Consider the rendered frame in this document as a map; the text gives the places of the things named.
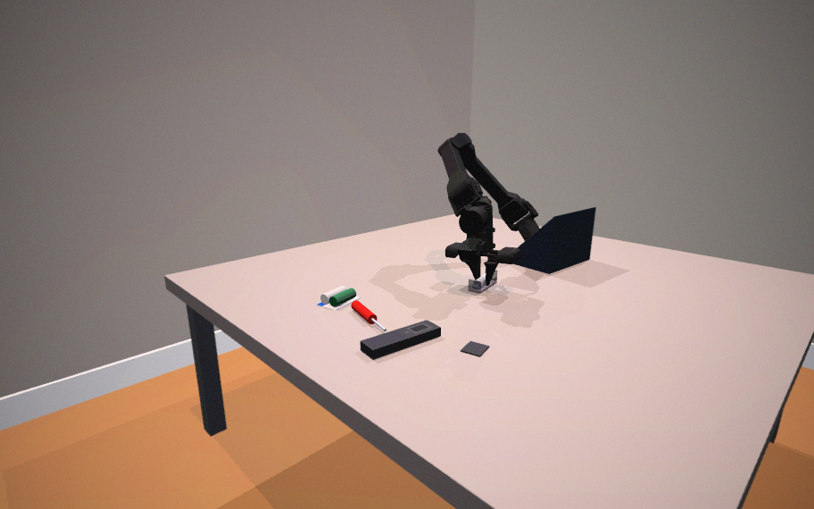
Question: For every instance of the red-handled screwdriver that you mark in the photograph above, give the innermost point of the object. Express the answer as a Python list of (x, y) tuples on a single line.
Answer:
[(366, 314)]

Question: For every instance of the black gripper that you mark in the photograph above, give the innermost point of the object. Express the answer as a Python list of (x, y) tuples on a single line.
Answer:
[(507, 255)]

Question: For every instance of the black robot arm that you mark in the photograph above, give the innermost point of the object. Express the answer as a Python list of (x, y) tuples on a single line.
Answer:
[(467, 201)]

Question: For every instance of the grey battery holder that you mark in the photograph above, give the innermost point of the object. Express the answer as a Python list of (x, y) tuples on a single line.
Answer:
[(475, 285)]

